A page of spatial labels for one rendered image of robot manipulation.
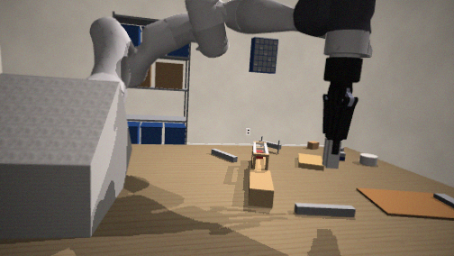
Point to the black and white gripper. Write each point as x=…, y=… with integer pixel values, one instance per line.
x=338, y=105

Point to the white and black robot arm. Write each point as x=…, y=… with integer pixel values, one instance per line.
x=344, y=23

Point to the white short cylinder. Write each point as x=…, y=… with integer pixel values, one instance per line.
x=368, y=159

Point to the tan flat rectangular board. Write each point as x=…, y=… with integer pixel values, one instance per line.
x=310, y=161

